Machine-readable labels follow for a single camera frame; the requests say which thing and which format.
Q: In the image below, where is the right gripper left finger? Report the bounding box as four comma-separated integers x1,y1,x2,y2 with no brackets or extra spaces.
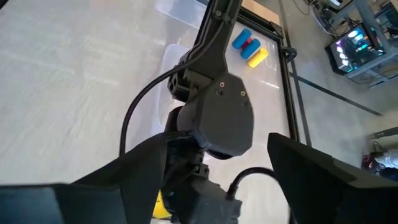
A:
0,133,169,224

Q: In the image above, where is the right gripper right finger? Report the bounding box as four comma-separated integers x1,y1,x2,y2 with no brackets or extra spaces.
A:
267,132,398,224

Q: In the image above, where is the yellow wooden cube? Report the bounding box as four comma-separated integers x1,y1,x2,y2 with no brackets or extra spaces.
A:
152,189,172,220

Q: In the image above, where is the yellow wooden cylinder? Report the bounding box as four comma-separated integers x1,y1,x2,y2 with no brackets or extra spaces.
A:
248,47,269,69

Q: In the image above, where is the clear plastic bin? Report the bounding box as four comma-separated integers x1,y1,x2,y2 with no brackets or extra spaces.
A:
151,43,228,138
154,0,215,29

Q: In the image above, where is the computer case with lights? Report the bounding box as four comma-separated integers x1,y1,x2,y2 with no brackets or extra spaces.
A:
325,23,388,76

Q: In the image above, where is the black cable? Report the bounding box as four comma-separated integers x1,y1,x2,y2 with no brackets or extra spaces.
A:
119,20,226,158
226,167,277,200

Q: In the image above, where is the left wrist camera housing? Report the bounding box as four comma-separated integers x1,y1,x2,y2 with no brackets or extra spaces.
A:
177,73,255,160

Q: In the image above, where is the black frame clamp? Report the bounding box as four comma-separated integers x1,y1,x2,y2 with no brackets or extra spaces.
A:
281,45,299,63

